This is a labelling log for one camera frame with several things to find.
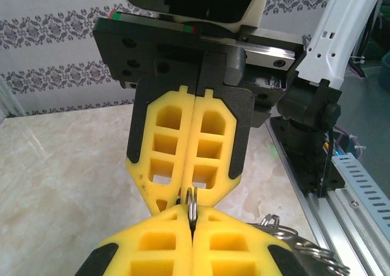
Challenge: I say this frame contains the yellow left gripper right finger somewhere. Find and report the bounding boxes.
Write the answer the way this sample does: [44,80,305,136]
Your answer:
[192,205,308,276]

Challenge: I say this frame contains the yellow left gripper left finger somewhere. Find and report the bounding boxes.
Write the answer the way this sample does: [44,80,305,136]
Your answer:
[74,205,193,276]

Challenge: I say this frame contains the metal keyring chain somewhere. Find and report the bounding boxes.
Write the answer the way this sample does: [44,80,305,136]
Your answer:
[176,186,351,276]

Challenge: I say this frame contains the teal container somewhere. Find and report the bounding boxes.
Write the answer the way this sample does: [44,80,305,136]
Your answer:
[377,52,390,90]

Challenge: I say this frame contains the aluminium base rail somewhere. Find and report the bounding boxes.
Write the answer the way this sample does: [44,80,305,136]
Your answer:
[264,117,390,276]

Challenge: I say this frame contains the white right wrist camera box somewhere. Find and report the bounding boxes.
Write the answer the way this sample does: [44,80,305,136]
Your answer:
[117,0,272,33]

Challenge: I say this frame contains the short purple cable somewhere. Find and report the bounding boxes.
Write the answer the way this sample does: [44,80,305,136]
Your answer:
[333,122,366,155]

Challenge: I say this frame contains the slotted grey cable duct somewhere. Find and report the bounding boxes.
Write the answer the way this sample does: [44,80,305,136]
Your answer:
[330,154,390,228]

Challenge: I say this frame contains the aluminium frame post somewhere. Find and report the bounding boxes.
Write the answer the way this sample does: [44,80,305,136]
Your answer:
[0,74,27,119]

